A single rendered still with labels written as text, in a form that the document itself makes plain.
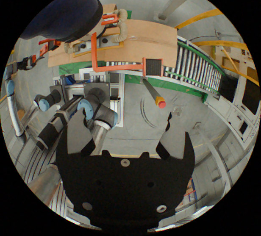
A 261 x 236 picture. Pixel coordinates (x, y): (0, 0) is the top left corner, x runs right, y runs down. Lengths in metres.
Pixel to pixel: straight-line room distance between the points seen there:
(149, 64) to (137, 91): 1.40
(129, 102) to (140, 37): 1.40
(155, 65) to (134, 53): 0.35
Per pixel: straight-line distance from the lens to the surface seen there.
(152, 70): 0.37
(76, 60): 1.34
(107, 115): 0.49
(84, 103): 0.49
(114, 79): 1.47
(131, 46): 0.70
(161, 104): 0.72
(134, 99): 1.79
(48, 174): 0.35
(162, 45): 0.76
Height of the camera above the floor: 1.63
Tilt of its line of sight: 62 degrees down
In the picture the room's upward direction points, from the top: 179 degrees clockwise
